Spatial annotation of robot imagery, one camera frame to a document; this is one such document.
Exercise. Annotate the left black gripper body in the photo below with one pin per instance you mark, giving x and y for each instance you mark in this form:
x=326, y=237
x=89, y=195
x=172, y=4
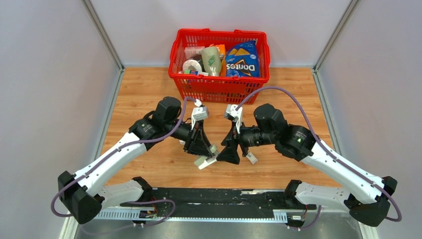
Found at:
x=190, y=145

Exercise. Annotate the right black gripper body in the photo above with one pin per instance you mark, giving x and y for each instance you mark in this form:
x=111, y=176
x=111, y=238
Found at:
x=239, y=138

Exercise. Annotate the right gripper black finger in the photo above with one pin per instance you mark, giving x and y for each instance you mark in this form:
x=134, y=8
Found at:
x=229, y=140
x=229, y=154

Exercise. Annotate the greenish white stapler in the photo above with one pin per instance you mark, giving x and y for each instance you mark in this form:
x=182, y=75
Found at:
x=204, y=161

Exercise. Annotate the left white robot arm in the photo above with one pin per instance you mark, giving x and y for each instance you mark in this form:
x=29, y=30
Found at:
x=85, y=193

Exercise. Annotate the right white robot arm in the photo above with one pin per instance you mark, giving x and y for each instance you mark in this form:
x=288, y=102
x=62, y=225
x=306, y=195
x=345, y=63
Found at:
x=366, y=197

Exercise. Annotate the white paper tag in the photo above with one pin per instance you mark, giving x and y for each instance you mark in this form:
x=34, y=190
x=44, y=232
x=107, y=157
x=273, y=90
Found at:
x=252, y=158

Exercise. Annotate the small white blue box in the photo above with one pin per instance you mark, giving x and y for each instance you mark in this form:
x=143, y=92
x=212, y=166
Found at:
x=197, y=73

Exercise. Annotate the white tape roll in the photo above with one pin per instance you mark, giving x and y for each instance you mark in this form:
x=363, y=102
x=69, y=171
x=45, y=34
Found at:
x=192, y=65

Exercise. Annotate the red plastic shopping basket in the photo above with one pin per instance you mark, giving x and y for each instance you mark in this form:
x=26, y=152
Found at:
x=222, y=89

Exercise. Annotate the beige squeeze bottle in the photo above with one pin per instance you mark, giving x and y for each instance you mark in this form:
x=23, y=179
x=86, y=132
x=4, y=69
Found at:
x=211, y=60

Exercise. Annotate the blue Doritos chip bag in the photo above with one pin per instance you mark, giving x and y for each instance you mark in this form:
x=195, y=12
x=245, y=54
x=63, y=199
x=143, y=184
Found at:
x=242, y=60

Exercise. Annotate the clear plastic wrapped packet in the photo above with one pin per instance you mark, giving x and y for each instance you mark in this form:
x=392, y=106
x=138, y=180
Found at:
x=192, y=51

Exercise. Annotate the orange snack packet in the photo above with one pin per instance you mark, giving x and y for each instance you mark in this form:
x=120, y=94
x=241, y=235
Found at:
x=222, y=55

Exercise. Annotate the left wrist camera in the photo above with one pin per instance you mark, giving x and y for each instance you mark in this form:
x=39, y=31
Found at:
x=198, y=114

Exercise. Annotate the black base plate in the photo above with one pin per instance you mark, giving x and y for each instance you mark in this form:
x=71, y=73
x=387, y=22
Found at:
x=209, y=202

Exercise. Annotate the white perforated cable tray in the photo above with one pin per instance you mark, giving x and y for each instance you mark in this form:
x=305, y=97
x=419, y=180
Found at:
x=135, y=214

